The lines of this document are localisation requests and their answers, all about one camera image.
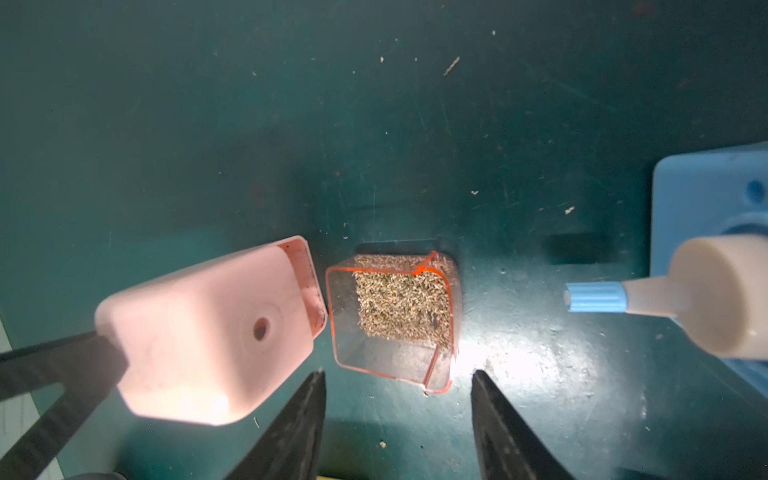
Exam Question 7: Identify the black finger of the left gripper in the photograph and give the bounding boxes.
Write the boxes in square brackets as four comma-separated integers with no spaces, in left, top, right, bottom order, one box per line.
[0,331,130,480]

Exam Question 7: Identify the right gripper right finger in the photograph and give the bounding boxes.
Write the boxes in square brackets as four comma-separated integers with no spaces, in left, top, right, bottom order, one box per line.
[471,369,572,479]

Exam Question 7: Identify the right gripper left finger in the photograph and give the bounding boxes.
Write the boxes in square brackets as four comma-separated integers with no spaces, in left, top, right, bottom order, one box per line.
[226,371,327,480]

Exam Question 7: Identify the pink sharpener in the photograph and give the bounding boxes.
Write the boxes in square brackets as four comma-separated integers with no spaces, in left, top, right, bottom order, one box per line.
[95,236,328,426]

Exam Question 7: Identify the blue sharpener back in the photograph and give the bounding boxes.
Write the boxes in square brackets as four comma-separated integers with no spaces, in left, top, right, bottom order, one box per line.
[563,141,768,398]

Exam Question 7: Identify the dark green table mat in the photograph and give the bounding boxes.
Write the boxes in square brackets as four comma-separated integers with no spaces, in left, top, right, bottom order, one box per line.
[1,1,767,479]

